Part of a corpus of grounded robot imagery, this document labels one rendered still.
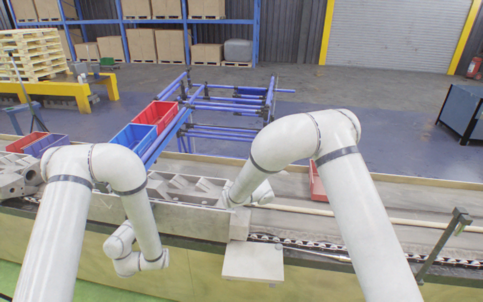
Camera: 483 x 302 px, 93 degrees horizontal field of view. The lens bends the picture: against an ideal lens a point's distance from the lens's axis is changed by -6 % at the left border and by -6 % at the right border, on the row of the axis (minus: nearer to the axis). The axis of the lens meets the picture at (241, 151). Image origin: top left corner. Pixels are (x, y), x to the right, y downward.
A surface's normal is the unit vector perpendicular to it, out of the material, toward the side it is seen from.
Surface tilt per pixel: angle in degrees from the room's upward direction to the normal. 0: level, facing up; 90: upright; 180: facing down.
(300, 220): 0
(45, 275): 36
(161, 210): 80
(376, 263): 56
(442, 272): 0
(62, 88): 90
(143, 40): 90
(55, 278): 51
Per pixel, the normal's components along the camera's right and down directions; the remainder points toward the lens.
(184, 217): -0.16, 0.33
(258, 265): 0.01, -0.87
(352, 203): -0.47, -0.16
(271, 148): -0.47, 0.33
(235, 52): -0.16, 0.53
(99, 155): 0.17, -0.42
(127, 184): 0.36, 0.55
